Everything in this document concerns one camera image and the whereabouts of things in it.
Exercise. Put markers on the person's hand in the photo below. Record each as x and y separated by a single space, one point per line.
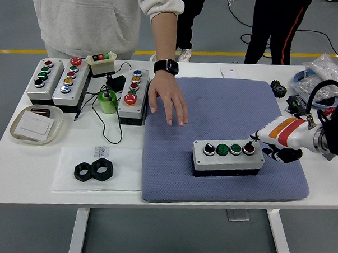
166 90

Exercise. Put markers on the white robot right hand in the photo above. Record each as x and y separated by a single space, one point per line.
292 134

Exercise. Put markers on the grey four-button control box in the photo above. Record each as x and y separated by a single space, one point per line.
226 162

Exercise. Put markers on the person's forearm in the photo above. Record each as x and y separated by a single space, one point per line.
164 39

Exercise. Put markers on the grey five-button box, blue button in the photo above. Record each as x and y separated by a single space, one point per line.
142 89

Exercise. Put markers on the grey five-button box, silver button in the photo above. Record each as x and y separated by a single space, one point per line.
78 83

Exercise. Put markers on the black smartwatch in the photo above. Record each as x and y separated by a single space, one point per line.
166 66

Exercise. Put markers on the black module with green terminals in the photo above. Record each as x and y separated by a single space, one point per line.
297 102

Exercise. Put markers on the small red clip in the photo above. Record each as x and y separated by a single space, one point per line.
329 110

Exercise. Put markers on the black gear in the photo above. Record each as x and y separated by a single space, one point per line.
279 90

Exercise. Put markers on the clear bag of metal parts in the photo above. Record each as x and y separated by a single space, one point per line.
305 87
328 69

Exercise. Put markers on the black power adapter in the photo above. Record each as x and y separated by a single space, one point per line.
117 82

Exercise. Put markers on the green tape roll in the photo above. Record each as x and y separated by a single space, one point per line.
109 105

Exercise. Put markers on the blue-grey quilted mat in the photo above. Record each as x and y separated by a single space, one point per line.
228 106

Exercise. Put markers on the white card with red mark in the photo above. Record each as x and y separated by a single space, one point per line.
228 73

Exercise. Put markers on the person in white sneakers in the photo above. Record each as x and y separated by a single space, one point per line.
190 21

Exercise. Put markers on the white printed paper sheet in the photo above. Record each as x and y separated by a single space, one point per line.
127 172

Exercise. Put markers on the black hex nut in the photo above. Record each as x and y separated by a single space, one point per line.
110 174
78 174

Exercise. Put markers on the white table leg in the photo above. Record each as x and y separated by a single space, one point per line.
78 234
280 240

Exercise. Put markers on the white shallow tray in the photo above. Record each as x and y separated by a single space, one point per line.
57 116

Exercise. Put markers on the grey box with black selector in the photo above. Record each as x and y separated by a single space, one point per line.
55 71

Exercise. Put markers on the person in red-striped trousers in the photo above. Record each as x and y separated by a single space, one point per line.
274 22

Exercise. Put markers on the person in light grey top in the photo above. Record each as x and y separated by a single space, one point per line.
78 16

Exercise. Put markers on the small dark brown box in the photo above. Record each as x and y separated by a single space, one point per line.
42 111

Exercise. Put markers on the cream three-button switch box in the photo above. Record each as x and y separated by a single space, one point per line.
103 66

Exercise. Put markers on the grey bracket under table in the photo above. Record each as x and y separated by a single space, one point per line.
238 215

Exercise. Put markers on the white wall switch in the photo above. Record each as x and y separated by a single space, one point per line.
34 124

